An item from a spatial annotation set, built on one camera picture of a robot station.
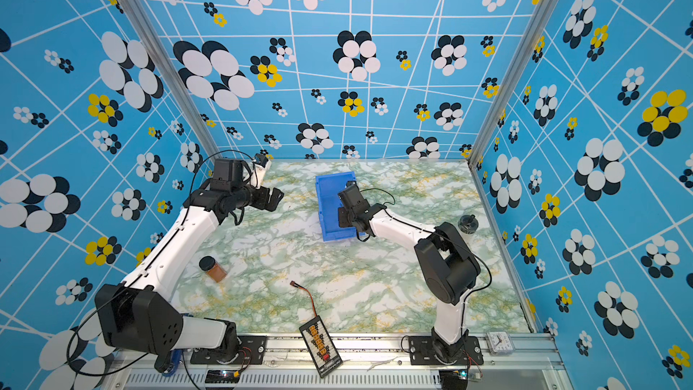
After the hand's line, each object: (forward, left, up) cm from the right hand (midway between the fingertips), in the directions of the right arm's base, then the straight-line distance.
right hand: (348, 212), depth 94 cm
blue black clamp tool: (-43, +46, -6) cm, 63 cm away
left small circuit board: (-47, +33, -10) cm, 58 cm away
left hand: (0, +23, +15) cm, 28 cm away
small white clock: (-39, -42, -6) cm, 58 cm away
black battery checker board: (-40, +7, -6) cm, 41 cm away
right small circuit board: (-47, -28, -7) cm, 55 cm away
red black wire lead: (-23, +17, -7) cm, 29 cm away
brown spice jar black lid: (-21, +41, +1) cm, 46 cm away
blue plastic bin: (+21, +10, -11) cm, 26 cm away
